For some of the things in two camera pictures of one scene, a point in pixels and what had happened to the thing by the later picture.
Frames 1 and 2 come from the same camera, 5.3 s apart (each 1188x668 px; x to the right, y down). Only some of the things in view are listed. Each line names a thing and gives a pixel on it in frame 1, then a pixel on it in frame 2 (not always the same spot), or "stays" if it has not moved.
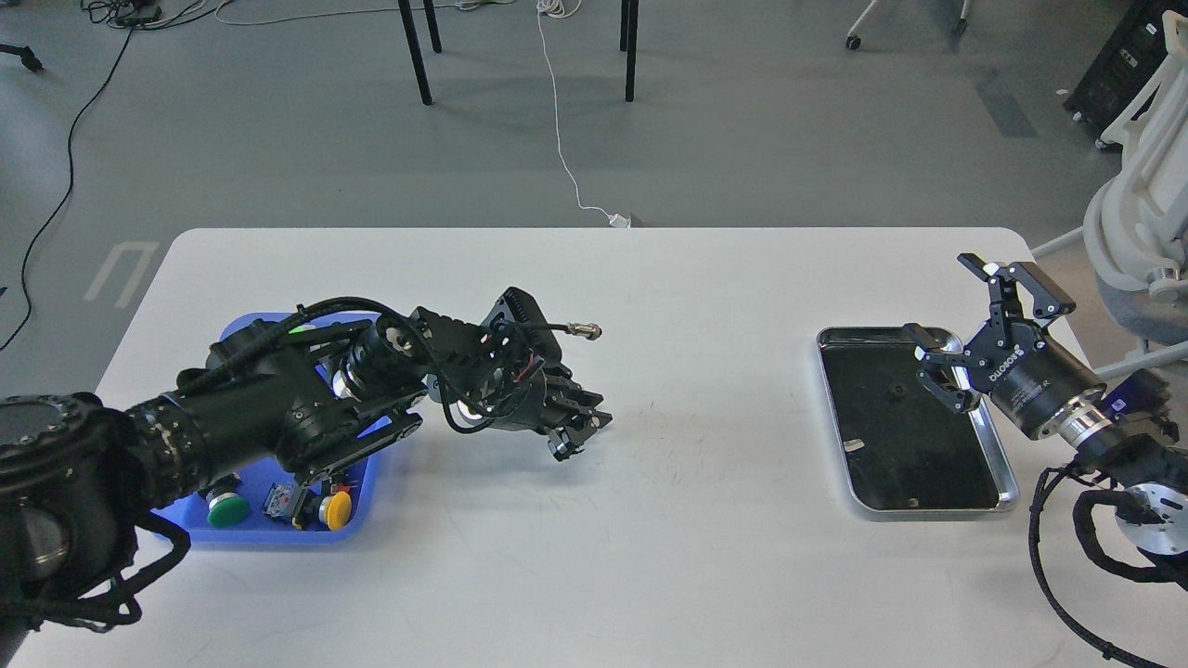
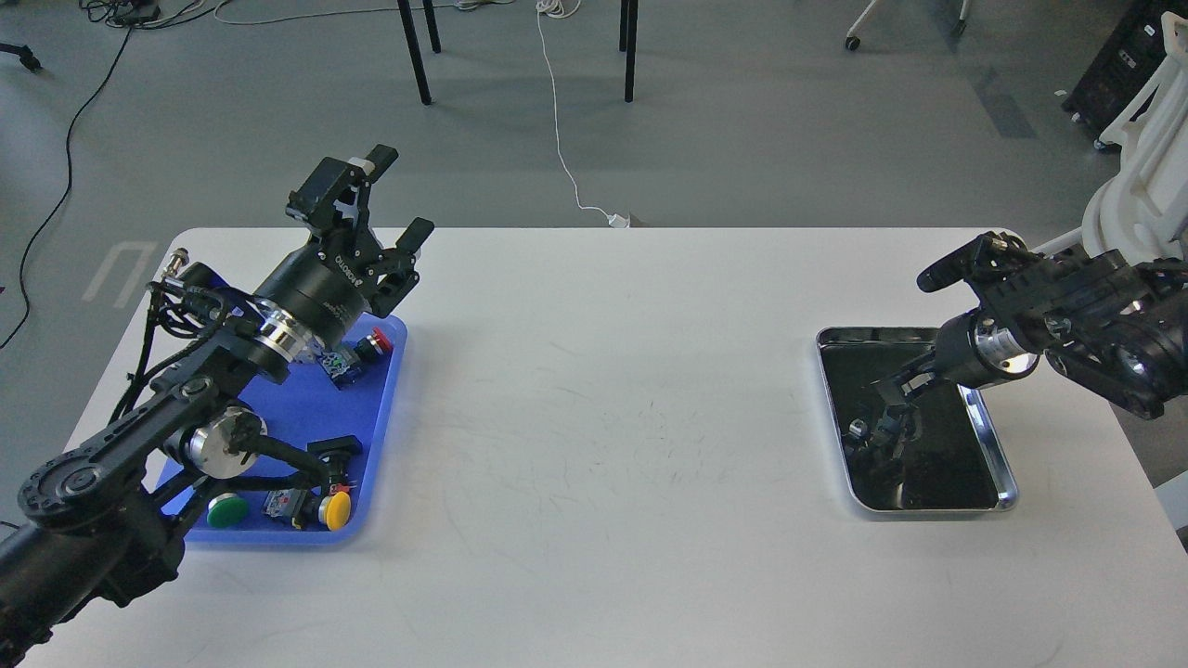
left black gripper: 529,394 -> 328,281
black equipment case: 1134,46 stays
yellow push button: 335,510 stays
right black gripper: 1032,377 -> 975,349
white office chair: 1135,233 stays
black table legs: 423,87 stays
